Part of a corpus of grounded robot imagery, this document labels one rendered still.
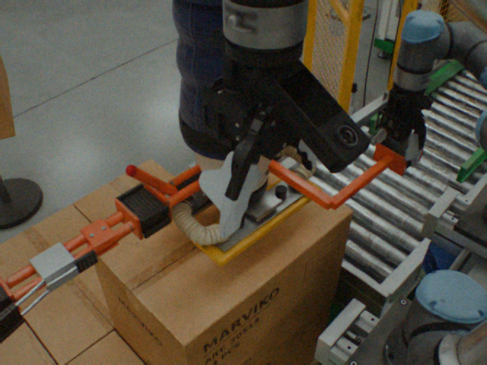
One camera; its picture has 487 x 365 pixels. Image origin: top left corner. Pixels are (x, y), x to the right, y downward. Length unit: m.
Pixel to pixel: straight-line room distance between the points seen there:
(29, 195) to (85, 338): 1.48
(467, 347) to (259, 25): 0.51
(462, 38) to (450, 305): 0.52
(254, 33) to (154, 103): 3.17
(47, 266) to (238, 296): 0.45
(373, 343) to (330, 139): 0.66
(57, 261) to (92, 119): 2.58
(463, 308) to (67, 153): 2.76
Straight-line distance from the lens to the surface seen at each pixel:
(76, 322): 1.71
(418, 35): 1.03
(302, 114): 0.45
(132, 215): 1.02
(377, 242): 1.89
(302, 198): 1.24
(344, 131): 0.45
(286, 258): 1.27
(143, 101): 3.62
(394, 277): 1.74
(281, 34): 0.43
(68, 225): 2.00
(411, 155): 1.18
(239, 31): 0.44
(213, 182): 0.52
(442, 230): 1.41
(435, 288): 0.87
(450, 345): 0.78
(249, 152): 0.47
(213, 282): 1.23
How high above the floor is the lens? 1.92
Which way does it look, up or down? 42 degrees down
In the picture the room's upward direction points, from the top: straight up
